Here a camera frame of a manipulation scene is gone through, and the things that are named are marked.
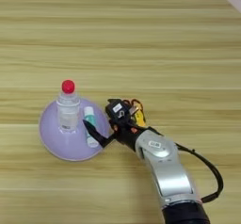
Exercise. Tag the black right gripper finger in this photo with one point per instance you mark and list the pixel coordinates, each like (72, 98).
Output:
(97, 135)

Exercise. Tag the black box white label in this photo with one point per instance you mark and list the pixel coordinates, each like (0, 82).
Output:
(117, 108)

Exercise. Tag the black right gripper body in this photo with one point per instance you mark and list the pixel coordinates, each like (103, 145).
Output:
(127, 132)

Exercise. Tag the clear bottle red cap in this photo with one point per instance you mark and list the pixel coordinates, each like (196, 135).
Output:
(68, 108)

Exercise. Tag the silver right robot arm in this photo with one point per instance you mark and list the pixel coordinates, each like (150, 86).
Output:
(169, 171)

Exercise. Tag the purple round plate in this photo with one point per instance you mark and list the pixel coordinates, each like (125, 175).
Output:
(51, 135)

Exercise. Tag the green white glue stick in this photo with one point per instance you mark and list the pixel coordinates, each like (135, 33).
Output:
(89, 115)

